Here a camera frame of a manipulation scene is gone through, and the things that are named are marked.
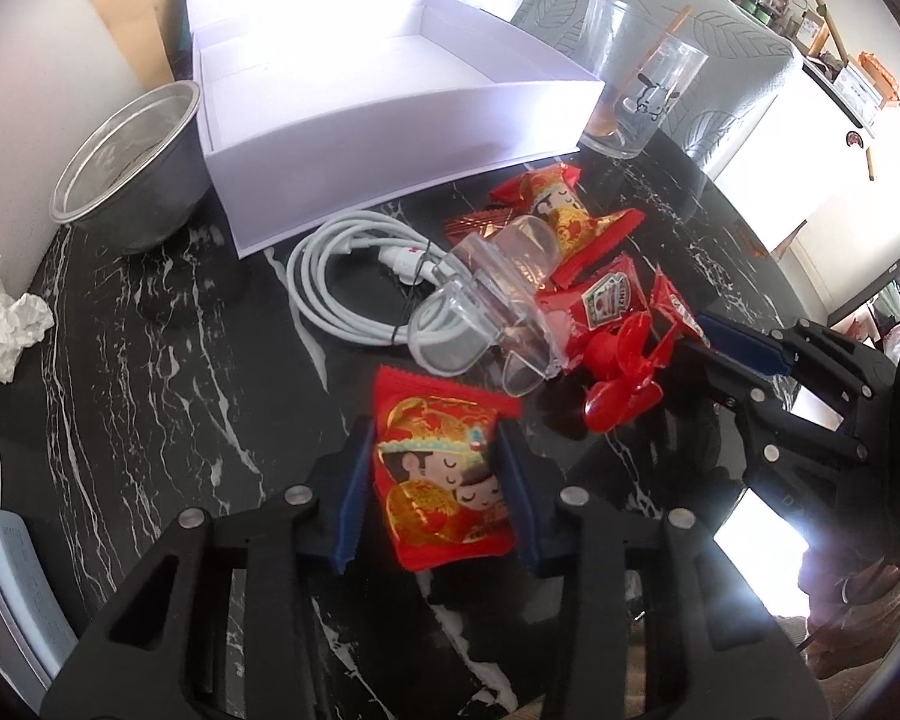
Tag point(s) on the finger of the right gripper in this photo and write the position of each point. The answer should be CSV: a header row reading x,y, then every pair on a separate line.
x,y
749,347

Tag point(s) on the red plastic propeller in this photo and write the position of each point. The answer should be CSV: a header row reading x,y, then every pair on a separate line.
x,y
622,358

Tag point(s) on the metal bowl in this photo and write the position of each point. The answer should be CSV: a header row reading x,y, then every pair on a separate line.
x,y
140,175

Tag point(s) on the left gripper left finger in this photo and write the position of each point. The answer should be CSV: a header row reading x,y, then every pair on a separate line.
x,y
353,487

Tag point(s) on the red ketchup packet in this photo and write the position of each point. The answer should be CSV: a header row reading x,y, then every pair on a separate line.
x,y
602,302
667,300

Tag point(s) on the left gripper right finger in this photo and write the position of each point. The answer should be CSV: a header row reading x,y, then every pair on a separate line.
x,y
512,459

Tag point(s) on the white gift box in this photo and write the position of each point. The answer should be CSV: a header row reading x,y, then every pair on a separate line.
x,y
312,107

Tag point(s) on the white blue device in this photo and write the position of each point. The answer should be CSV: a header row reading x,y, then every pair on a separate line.
x,y
35,636

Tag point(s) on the clear glass cup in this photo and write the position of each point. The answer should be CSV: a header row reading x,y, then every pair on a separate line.
x,y
614,37

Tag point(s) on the wooden stick in cup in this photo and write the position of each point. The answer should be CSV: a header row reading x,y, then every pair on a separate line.
x,y
649,60

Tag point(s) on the dark red foil candy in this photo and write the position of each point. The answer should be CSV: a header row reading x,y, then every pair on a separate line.
x,y
485,223

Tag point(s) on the crumpled white tissue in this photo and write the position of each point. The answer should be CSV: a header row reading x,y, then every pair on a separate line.
x,y
24,322

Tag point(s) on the red cartoon couple candy packet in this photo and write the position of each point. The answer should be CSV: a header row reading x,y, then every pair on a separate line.
x,y
440,498

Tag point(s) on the clear plastic holder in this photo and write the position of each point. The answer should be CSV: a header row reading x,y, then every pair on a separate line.
x,y
485,308

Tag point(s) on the grey leaf pattern chair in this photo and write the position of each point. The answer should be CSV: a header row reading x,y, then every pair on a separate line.
x,y
744,65

